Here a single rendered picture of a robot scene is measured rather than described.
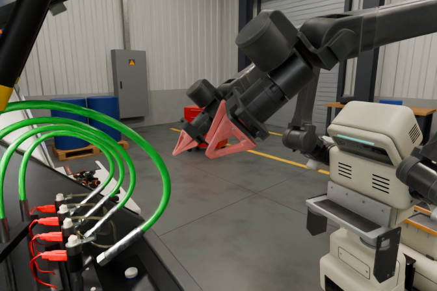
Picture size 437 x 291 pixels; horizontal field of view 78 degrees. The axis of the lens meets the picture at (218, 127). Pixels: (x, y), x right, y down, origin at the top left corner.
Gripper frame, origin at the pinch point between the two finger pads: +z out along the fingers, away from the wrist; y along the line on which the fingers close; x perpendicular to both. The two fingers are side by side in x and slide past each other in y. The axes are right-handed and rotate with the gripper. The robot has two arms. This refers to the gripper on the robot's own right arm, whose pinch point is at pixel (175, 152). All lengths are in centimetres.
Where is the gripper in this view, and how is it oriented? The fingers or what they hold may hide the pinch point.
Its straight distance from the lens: 80.2
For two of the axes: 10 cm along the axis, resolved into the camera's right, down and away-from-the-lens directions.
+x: 3.5, 1.9, -9.2
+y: -6.5, -6.6, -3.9
